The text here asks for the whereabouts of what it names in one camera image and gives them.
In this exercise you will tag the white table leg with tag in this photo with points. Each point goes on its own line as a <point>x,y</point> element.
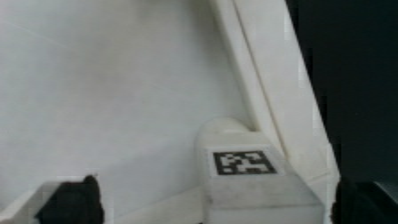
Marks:
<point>252,190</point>

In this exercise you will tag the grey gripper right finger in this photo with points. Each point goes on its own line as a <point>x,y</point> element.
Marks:
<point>366,203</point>

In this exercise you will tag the white square table top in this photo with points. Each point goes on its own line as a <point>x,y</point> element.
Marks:
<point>124,70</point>

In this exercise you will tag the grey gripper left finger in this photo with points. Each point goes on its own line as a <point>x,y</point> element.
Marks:
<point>60,203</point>

